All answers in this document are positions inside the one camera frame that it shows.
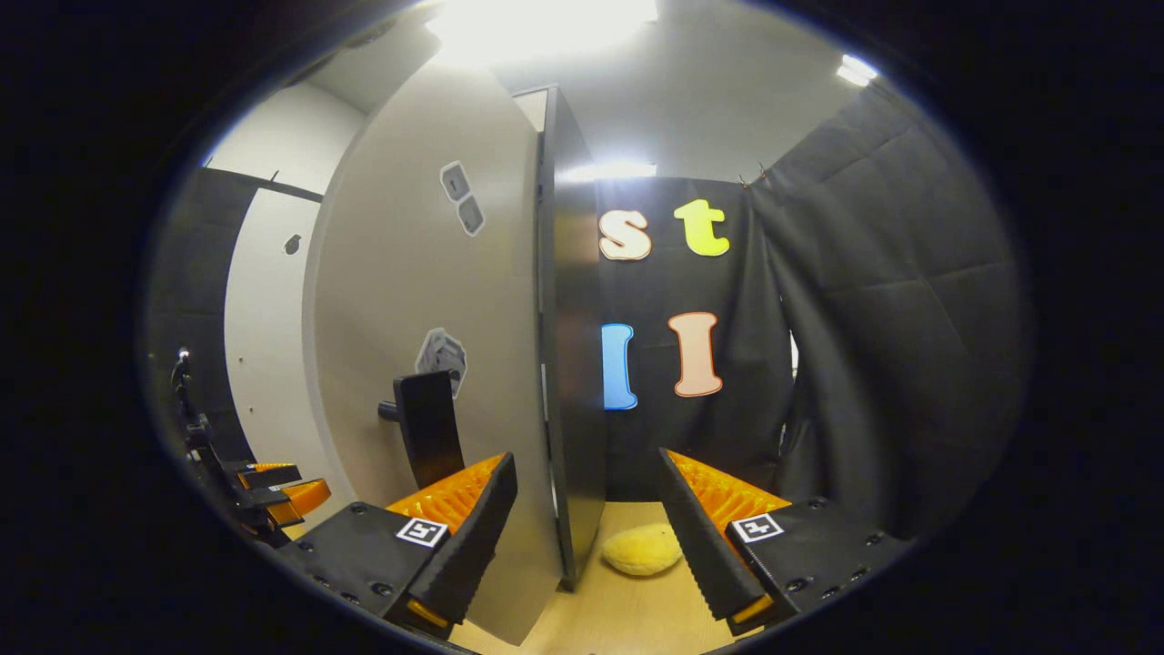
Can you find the black backdrop cloth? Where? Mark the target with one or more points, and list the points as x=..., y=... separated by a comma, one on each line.
x=664, y=437
x=891, y=318

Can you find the yellow plush cushion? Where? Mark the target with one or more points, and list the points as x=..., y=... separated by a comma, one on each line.
x=641, y=550

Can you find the small ceiling light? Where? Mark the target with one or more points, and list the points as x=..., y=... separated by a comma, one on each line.
x=857, y=71

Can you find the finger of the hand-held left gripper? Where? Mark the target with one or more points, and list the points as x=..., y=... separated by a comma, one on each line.
x=268, y=474
x=300, y=502

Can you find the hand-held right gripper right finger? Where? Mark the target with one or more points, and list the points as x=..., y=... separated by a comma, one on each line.
x=696, y=546

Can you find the white cabinet door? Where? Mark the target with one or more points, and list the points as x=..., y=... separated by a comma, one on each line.
x=418, y=273
x=268, y=364

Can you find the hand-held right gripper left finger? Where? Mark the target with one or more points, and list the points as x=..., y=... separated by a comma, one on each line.
x=473, y=537

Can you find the large ceiling light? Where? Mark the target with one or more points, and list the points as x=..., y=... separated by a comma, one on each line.
x=541, y=27

